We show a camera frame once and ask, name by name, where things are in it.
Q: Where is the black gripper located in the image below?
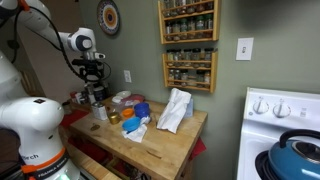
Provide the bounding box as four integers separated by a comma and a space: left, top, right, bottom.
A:
78, 59, 104, 98

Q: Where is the rectangular silver metal tin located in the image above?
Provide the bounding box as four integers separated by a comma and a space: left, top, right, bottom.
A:
91, 101, 109, 121

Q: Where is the black labelled jar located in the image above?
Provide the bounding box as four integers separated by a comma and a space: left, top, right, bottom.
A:
93, 83, 110, 102

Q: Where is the translucent round plastic lid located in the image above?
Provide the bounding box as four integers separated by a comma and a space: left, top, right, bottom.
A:
116, 90, 133, 99

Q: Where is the clear zip plastic bag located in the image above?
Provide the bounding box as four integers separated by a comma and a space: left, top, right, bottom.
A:
111, 99, 136, 113

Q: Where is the red ribbed silicone mat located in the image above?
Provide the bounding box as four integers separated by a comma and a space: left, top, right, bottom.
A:
59, 109, 90, 129

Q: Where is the orange round plastic lid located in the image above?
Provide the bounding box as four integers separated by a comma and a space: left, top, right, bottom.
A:
121, 107, 136, 120

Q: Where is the red lidded plastic container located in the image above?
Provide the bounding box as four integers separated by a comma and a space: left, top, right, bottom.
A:
121, 93, 146, 108

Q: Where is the light blue plastic bowl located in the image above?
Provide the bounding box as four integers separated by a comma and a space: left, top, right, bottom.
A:
121, 116, 142, 133

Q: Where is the dark blue plastic cup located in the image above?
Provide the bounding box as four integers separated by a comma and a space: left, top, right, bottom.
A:
133, 101, 151, 119

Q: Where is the crumpled white napkin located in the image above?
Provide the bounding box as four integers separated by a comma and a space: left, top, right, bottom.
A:
121, 115, 152, 144

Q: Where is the wooden butcher block table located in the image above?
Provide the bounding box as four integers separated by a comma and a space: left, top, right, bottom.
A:
59, 95, 208, 180

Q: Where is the white crumpled cloth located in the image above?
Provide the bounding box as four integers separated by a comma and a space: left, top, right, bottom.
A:
156, 87, 193, 135

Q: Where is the red hanging cloth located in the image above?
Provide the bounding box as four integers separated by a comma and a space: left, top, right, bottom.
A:
189, 137, 208, 162

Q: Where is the wooden spice rack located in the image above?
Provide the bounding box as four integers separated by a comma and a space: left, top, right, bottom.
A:
161, 49, 219, 94
157, 0, 222, 45

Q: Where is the white stove knob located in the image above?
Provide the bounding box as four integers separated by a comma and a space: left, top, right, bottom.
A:
252, 96, 270, 115
272, 98, 292, 119

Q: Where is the white kitchen stove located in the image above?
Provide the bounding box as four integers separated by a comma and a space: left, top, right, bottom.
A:
236, 87, 320, 180

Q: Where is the blue kettle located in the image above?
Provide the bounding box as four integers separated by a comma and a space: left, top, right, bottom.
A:
254, 129, 320, 180

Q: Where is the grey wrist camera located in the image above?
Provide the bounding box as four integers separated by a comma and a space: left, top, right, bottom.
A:
93, 52, 107, 61

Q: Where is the white wall power outlet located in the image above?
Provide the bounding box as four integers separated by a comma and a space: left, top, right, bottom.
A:
123, 69, 133, 84

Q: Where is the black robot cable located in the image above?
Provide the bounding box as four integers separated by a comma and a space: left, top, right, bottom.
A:
6, 4, 113, 83

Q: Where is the colourful decorative wall plate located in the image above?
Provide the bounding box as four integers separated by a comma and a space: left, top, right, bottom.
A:
96, 0, 121, 36

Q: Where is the white wall light switch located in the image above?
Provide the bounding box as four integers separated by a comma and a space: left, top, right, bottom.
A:
235, 37, 255, 62

